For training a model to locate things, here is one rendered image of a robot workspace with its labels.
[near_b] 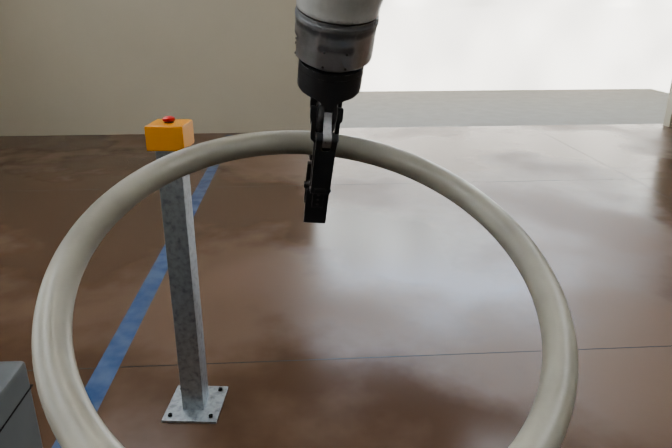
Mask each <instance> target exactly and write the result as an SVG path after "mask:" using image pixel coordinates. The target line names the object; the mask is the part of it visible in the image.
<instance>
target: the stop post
mask: <svg viewBox="0 0 672 448"><path fill-rule="evenodd" d="M144 130H145V139H146V148H147V151H155V153H156V160H157V159H159V158H161V157H163V156H166V155H168V154H170V153H173V152H175V151H178V150H181V149H183V148H186V147H189V146H191V145H192V144H193V143H194V131H193V121H192V120H191V119H175V121H171V122H164V121H163V120H162V119H157V120H155V121H153V122H152V123H150V124H148V125H146V126H145V127H144ZM159 190H160V199H161V209H162V218H163V227H164V237H165V246H166V255H167V265H168V274H169V283H170V293H171V302H172V311H173V321H174V330H175V339H176V349H177V358H178V367H179V377H180V385H178V387H177V389H176V391H175V393H174V395H173V397H172V399H171V401H170V403H169V406H168V408H167V410H166V412H165V414H164V416H163V418H162V422H168V423H206V424H216V423H217V420H218V417H219V414H220V411H221V408H222V405H223V402H224V399H225V396H226V393H227V390H228V386H208V378H207V367H206V356H205V344H204V333H203V321H202V310H201V299H200V287H199V276H198V265H197V253H196V242H195V230H194V219H193V208H192V196H191V185H190V174H188V175H186V176H184V177H181V178H179V179H177V180H175V181H173V182H171V183H169V184H167V185H165V186H164V187H162V188H160V189H159Z"/></svg>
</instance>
